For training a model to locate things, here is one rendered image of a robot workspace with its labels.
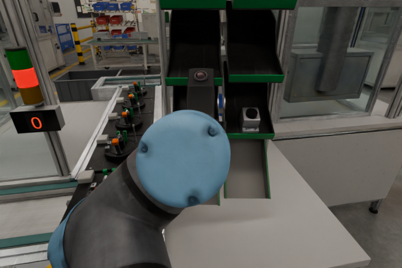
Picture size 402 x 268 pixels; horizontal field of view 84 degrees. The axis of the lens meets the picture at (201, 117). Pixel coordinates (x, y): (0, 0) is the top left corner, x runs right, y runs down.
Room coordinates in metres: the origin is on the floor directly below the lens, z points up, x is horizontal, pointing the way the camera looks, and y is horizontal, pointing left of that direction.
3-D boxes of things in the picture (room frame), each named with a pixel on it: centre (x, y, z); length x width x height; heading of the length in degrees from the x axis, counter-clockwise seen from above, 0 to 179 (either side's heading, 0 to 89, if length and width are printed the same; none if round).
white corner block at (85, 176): (0.61, 0.40, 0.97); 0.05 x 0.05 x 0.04; 9
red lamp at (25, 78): (0.62, 0.50, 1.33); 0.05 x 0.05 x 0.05
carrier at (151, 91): (1.51, 0.45, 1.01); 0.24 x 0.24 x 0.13; 9
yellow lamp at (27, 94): (0.62, 0.50, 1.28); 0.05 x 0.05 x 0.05
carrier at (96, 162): (0.79, 0.33, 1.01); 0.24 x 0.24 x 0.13; 9
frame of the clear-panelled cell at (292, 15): (1.52, -0.76, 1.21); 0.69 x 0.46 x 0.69; 99
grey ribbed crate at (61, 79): (2.46, 1.24, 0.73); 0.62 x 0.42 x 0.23; 99
